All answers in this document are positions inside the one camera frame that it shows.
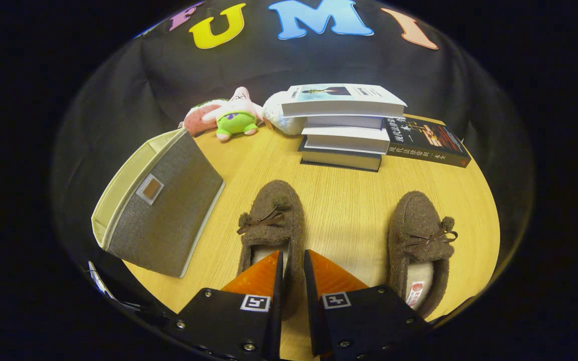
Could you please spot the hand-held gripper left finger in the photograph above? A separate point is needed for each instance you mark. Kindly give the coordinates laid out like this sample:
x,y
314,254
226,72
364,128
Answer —
x,y
275,321

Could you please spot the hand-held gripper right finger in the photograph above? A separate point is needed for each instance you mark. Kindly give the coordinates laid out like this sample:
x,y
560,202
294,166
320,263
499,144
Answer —
x,y
314,311

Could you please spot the brown fuzzy shoe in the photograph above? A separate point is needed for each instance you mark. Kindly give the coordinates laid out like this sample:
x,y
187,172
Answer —
x,y
414,215
274,200

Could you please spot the grey fabric storage box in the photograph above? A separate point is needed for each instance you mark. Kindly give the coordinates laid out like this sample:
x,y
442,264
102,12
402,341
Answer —
x,y
168,220

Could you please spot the dark cover book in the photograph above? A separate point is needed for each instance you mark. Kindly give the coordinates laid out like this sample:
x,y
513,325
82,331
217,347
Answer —
x,y
339,159

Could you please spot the thick white book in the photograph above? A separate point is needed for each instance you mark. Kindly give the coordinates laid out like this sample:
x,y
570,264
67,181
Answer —
x,y
344,140

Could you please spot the thin white book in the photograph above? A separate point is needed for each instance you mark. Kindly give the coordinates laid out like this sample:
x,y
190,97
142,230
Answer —
x,y
344,121

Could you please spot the white fluffy plush toy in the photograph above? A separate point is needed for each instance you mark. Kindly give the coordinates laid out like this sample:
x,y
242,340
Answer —
x,y
279,120

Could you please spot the black book with red print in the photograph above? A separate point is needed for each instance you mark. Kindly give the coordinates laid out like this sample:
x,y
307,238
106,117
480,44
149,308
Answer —
x,y
427,140

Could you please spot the white book with portrait cover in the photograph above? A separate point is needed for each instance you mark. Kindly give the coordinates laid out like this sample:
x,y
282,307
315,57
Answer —
x,y
339,105

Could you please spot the pink starfish plush toy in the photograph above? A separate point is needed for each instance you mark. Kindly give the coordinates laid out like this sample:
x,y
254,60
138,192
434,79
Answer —
x,y
239,113

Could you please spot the watermelon slice plush toy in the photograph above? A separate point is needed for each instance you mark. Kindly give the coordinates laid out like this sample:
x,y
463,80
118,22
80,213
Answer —
x,y
196,120

